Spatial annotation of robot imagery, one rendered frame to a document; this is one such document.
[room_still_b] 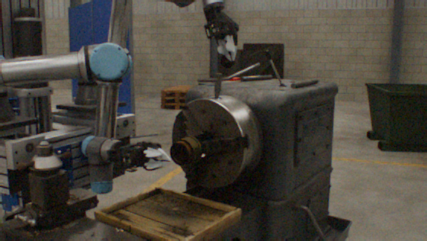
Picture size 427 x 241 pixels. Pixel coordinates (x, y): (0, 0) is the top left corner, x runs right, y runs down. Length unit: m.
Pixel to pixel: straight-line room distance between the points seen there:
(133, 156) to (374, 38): 10.36
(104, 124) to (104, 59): 0.28
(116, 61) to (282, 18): 10.34
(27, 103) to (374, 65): 10.22
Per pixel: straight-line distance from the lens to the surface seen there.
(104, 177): 1.42
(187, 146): 1.29
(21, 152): 1.44
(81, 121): 1.88
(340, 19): 11.36
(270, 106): 1.44
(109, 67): 1.31
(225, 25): 1.51
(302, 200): 1.72
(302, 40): 11.42
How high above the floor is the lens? 1.41
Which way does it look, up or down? 10 degrees down
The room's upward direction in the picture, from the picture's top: straight up
